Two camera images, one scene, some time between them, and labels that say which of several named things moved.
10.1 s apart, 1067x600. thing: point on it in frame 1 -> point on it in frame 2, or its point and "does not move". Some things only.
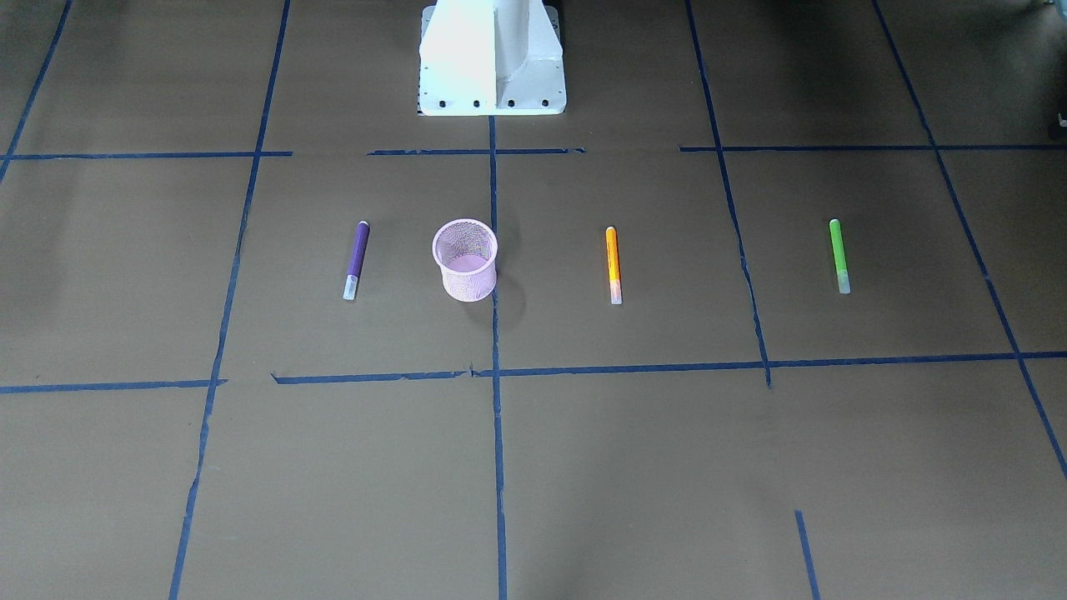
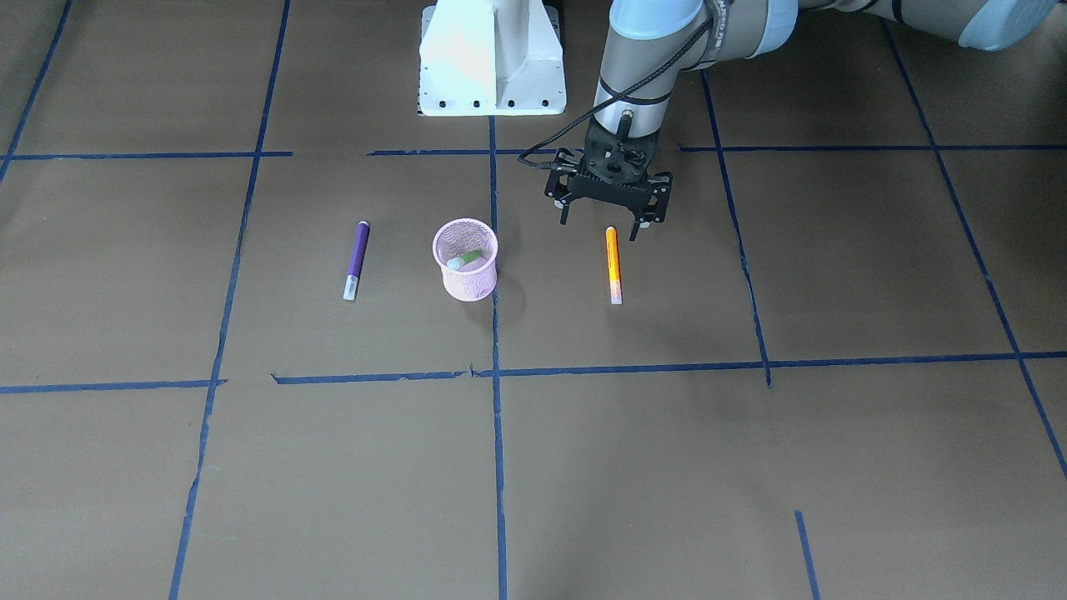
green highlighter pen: [842, 269] -> [454, 263]
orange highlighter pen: [614, 273] does not move
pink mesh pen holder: [466, 251] does not move
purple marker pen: [356, 260] does not move
